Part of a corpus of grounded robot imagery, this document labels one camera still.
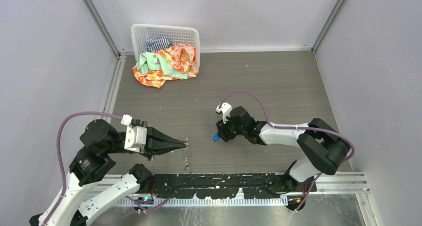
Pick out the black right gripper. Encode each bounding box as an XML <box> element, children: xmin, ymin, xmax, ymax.
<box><xmin>216</xmin><ymin>113</ymin><xmax>247</xmax><ymax>142</ymax></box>

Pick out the blue key tag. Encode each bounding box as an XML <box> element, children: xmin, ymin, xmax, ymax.
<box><xmin>213</xmin><ymin>133</ymin><xmax>220</xmax><ymax>142</ymax></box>

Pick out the metal keyring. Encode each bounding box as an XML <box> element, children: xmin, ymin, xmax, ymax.
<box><xmin>184</xmin><ymin>138</ymin><xmax>191</xmax><ymax>147</ymax></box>

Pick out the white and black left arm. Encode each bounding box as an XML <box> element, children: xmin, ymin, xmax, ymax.
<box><xmin>29</xmin><ymin>115</ymin><xmax>189</xmax><ymax>226</ymax></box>

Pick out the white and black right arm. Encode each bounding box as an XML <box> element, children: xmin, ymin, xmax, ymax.
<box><xmin>215</xmin><ymin>103</ymin><xmax>352</xmax><ymax>192</ymax></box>

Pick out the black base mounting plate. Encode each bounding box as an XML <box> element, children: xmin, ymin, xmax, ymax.
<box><xmin>137</xmin><ymin>173</ymin><xmax>316</xmax><ymax>200</ymax></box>

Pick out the mint green cloth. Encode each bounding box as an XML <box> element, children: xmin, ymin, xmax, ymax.
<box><xmin>135</xmin><ymin>52</ymin><xmax>189</xmax><ymax>79</ymax></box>

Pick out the orange floral cloth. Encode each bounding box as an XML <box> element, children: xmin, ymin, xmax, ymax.
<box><xmin>132</xmin><ymin>43</ymin><xmax>199</xmax><ymax>89</ymax></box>

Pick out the blue striped cloth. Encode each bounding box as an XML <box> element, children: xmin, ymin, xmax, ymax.
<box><xmin>146</xmin><ymin>36</ymin><xmax>174</xmax><ymax>52</ymax></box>

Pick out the white plastic laundry basket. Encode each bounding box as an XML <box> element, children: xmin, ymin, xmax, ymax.
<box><xmin>131</xmin><ymin>24</ymin><xmax>201</xmax><ymax>67</ymax></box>

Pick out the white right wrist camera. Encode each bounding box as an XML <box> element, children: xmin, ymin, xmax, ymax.
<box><xmin>215</xmin><ymin>102</ymin><xmax>232</xmax><ymax>124</ymax></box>

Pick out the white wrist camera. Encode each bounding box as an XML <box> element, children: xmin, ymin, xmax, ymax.
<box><xmin>121</xmin><ymin>114</ymin><xmax>147</xmax><ymax>153</ymax></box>
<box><xmin>215</xmin><ymin>102</ymin><xmax>232</xmax><ymax>124</ymax></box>

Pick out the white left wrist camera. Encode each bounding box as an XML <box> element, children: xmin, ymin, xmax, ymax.
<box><xmin>121</xmin><ymin>114</ymin><xmax>147</xmax><ymax>153</ymax></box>

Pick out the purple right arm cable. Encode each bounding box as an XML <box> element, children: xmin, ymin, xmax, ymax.
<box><xmin>218</xmin><ymin>90</ymin><xmax>356</xmax><ymax>212</ymax></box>

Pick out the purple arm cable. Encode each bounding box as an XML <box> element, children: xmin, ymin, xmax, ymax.
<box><xmin>39</xmin><ymin>112</ymin><xmax>172</xmax><ymax>226</ymax></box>
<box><xmin>218</xmin><ymin>90</ymin><xmax>356</xmax><ymax>212</ymax></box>

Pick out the perforated cable duct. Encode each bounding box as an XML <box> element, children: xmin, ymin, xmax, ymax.
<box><xmin>114</xmin><ymin>195</ymin><xmax>288</xmax><ymax>207</ymax></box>

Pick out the aluminium frame rail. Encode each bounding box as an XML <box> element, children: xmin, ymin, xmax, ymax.
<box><xmin>311</xmin><ymin>172</ymin><xmax>370</xmax><ymax>194</ymax></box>

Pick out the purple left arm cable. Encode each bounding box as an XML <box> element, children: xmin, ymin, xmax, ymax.
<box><xmin>39</xmin><ymin>112</ymin><xmax>172</xmax><ymax>226</ymax></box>

